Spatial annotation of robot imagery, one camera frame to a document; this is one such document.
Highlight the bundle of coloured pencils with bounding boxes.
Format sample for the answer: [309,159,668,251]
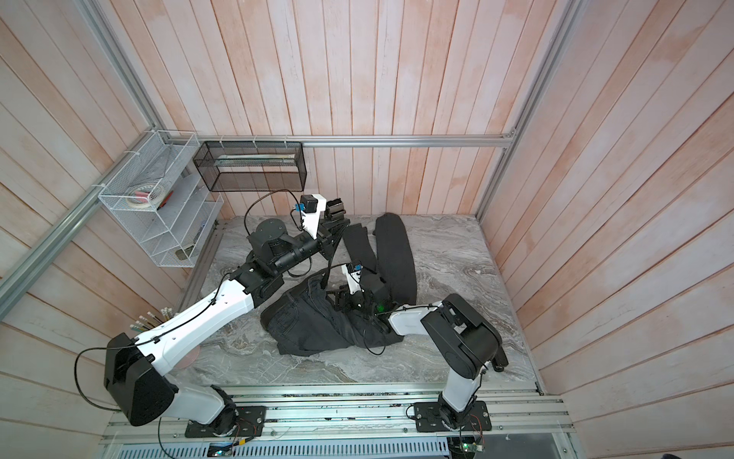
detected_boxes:
[129,307,174,334]

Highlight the black mesh wall basket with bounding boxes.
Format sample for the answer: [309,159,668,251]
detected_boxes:
[193,140,308,192]

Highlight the aluminium frame rail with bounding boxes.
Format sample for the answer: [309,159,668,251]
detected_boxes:
[1,1,569,332]

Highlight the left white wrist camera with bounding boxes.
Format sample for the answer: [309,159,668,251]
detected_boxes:
[298,194,327,239]

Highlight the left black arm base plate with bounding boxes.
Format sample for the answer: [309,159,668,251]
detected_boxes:
[185,405,267,438]

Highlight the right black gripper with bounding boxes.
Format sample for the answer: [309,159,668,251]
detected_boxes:
[325,283,380,321]

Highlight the white wire mesh shelf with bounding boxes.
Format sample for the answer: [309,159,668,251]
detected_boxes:
[99,130,223,268]

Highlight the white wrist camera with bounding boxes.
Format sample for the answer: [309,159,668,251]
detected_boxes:
[298,194,327,239]
[342,264,362,295]

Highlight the black leather belt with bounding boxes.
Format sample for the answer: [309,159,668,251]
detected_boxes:
[320,245,339,289]

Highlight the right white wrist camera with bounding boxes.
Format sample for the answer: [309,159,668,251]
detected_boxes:
[342,264,362,295]

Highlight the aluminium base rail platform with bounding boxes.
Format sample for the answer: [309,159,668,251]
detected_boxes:
[101,381,584,458]

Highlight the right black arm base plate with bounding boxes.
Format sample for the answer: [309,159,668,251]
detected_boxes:
[412,401,492,433]

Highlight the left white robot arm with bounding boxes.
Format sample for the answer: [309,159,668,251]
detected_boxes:
[103,212,350,436]

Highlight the dark grey trousers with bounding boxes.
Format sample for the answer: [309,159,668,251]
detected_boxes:
[260,213,418,357]

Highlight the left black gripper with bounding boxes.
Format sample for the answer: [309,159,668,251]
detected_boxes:
[273,216,351,273]

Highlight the tape roll in shelf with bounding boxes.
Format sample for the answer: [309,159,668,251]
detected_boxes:
[125,183,164,208]

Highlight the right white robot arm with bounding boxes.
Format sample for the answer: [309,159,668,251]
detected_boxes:
[329,288,508,421]

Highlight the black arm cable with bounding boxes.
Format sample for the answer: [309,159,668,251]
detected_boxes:
[243,188,305,236]

